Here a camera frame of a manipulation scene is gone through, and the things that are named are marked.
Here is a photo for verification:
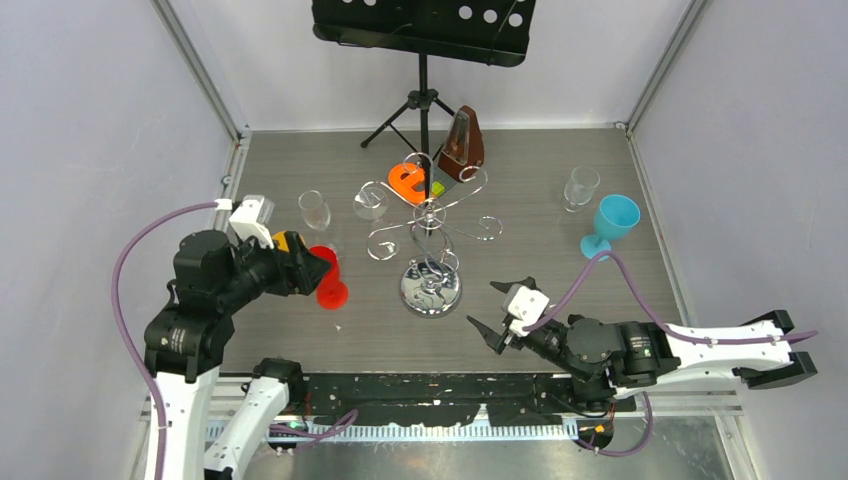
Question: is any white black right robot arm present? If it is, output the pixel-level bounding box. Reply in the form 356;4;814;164
467;277;818;411

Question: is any yellow wine glass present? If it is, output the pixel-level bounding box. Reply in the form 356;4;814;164
272;231;299;253

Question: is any brown metronome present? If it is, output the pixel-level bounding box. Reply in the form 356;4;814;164
437;105;485;182

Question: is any clear wine glass back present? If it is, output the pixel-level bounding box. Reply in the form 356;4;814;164
353;182;388;221

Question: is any red wine glass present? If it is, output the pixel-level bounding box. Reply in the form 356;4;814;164
309;245;349;310

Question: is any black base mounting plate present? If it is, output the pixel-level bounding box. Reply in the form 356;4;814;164
286;373;613;427

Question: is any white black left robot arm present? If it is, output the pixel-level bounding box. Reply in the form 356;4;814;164
144;230;332;479

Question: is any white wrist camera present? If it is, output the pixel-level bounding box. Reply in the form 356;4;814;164
228;195;275;249
502;284;550;337

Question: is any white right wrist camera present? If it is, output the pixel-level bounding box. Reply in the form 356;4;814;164
502;284;550;337

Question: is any aluminium frame rail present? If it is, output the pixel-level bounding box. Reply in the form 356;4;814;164
205;375;742;449

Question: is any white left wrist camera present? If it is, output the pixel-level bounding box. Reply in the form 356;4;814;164
228;195;275;249

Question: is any black music stand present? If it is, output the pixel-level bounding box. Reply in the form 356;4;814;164
311;0;536;181

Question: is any chrome wine glass rack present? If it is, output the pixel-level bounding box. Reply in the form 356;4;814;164
365;151;503;318

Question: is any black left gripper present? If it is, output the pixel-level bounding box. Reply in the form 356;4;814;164
219;224;332;308

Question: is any blue wine glass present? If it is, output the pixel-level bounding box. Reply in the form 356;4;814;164
579;194;641;259

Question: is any clear textured wine glass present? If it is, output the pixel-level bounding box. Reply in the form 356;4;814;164
563;166;600;212

